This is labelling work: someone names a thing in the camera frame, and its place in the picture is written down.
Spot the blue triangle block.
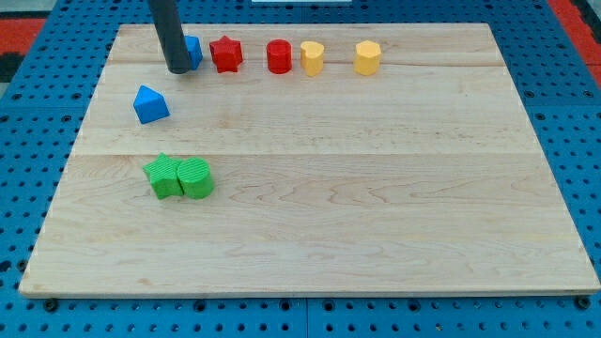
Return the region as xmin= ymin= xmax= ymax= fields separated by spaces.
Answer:
xmin=132 ymin=85 xmax=170 ymax=124

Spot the blue cube block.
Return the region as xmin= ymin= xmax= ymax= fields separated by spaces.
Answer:
xmin=184 ymin=36 xmax=203 ymax=70

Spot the light wooden board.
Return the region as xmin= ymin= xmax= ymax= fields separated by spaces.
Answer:
xmin=20 ymin=23 xmax=600 ymax=299

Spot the green cylinder block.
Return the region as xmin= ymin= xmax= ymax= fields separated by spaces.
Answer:
xmin=177 ymin=158 xmax=214 ymax=199

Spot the yellow heart block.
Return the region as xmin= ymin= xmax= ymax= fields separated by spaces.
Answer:
xmin=300 ymin=40 xmax=325 ymax=77

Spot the red cylinder block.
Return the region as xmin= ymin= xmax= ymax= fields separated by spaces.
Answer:
xmin=266 ymin=39 xmax=292 ymax=74

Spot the yellow hexagon block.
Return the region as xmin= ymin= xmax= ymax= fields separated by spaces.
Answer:
xmin=353 ymin=40 xmax=382 ymax=76

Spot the red star block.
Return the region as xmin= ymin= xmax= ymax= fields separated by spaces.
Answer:
xmin=209 ymin=36 xmax=243 ymax=73

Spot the green star block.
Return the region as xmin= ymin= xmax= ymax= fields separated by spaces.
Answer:
xmin=143 ymin=153 xmax=183 ymax=199

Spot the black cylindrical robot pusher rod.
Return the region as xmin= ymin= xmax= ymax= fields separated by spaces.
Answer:
xmin=147 ymin=0 xmax=192 ymax=74

